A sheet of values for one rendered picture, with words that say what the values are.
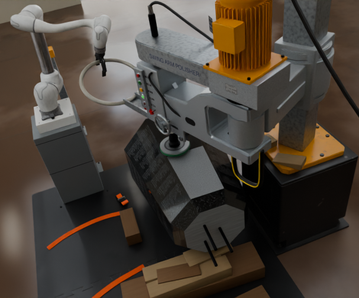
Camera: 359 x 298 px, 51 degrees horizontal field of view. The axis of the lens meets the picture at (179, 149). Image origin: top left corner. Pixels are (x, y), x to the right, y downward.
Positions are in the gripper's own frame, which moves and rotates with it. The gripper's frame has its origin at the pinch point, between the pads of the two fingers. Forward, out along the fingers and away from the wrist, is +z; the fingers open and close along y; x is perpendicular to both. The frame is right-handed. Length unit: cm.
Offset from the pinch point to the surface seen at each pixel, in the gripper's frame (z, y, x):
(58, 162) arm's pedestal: 68, 29, -53
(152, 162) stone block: 13, 90, 4
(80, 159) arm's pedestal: 70, 33, -35
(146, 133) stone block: 17, 62, 13
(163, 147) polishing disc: -5, 92, 11
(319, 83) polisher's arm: -77, 127, 88
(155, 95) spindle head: -52, 81, 4
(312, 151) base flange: -25, 146, 97
